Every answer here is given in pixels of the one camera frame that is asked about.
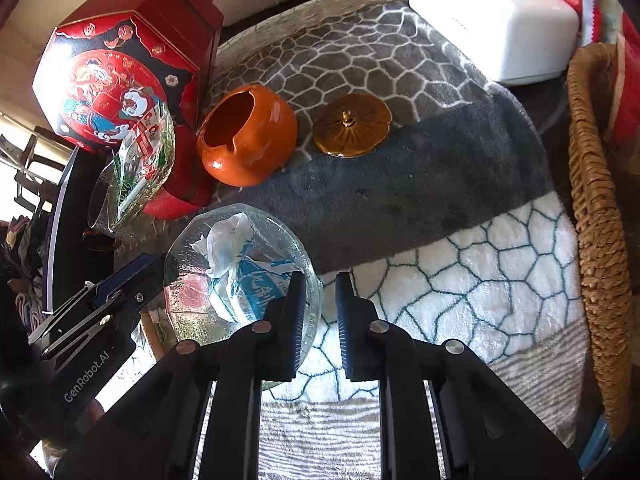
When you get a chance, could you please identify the dark wooden chair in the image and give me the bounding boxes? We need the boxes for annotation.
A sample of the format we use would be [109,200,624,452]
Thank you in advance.
[0,130,76,212]

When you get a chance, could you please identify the grey white patterned blanket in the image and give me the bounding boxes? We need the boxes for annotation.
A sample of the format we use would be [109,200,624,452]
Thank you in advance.
[114,0,593,480]

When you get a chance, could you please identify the glass cup amber handle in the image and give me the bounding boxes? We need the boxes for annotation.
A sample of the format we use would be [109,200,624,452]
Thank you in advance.
[82,125,177,254]

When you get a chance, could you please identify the black storage box white interior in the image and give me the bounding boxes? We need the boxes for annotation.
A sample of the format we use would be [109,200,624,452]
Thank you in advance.
[42,146,121,312]

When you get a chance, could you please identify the wicker basket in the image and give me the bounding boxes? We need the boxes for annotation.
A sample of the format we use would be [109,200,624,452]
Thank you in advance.
[567,42,635,442]

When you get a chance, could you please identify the orange ceramic pot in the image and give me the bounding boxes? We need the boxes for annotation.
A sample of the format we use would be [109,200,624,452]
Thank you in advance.
[196,84,299,188]

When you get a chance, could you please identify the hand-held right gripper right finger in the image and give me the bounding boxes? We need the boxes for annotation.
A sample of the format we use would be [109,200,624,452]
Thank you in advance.
[335,271,583,480]

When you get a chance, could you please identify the white tissue box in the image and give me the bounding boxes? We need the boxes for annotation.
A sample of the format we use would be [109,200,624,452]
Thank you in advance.
[395,0,581,86]

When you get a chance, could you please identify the clear glass bowl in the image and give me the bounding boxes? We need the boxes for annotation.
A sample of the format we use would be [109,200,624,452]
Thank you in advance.
[164,203,324,387]

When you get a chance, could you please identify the blue white packet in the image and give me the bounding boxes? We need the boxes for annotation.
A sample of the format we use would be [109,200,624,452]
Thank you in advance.
[192,213,301,325]

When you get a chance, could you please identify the red bag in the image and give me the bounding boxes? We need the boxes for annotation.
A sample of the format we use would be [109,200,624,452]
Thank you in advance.
[602,7,640,150]

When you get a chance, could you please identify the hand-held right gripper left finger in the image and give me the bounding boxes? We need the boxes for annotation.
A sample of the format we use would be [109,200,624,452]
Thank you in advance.
[52,271,307,480]

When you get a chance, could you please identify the brown ceramic lid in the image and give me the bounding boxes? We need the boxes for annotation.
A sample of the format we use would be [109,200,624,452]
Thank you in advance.
[313,93,391,157]

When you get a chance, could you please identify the red octagonal gift box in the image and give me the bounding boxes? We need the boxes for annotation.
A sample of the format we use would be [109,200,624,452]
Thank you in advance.
[32,0,224,154]

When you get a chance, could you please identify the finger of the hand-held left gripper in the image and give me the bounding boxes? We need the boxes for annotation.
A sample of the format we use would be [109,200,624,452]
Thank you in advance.
[27,279,170,362]
[80,254,170,308]

